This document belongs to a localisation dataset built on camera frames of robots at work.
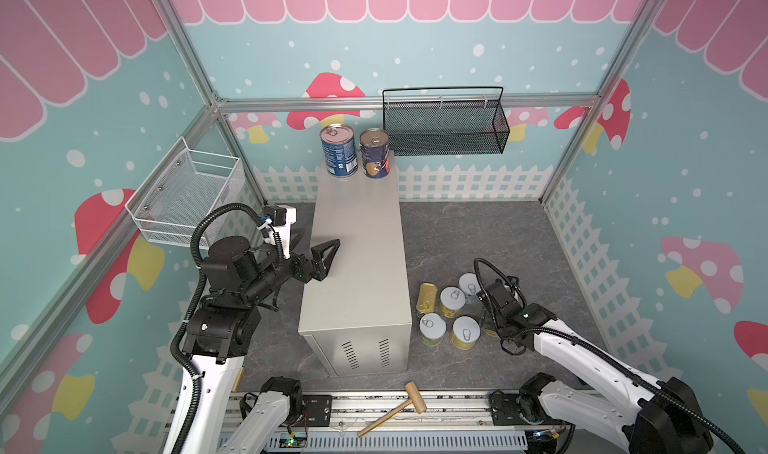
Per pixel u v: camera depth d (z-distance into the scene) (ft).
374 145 2.33
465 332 2.67
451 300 2.88
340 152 2.37
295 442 2.37
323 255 1.75
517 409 2.40
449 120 3.09
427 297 2.99
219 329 1.36
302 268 1.74
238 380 2.59
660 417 1.28
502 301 2.11
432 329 2.72
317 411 2.45
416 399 2.47
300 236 2.12
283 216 1.66
